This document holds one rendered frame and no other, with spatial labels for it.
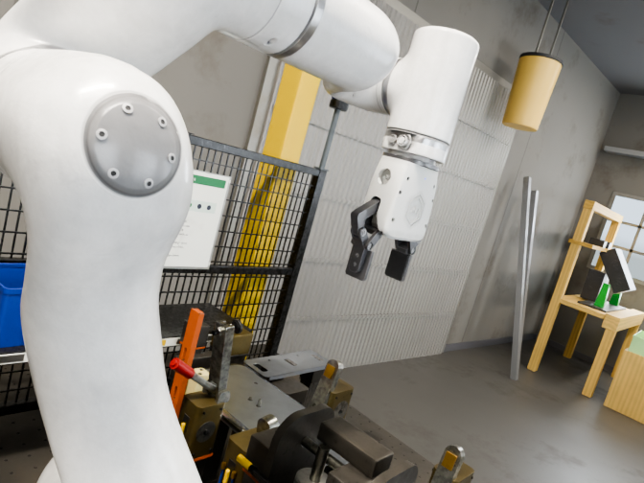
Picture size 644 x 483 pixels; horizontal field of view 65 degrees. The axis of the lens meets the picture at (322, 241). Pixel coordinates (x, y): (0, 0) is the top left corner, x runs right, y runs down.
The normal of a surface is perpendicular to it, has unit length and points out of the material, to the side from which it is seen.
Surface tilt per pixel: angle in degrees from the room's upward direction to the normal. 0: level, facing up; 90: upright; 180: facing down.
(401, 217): 90
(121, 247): 126
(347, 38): 103
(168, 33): 138
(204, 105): 90
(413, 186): 87
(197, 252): 90
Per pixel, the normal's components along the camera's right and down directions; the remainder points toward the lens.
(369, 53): 0.62, 0.50
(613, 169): -0.68, -0.08
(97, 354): 0.48, 0.34
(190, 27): 0.45, 0.87
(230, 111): 0.68, 0.29
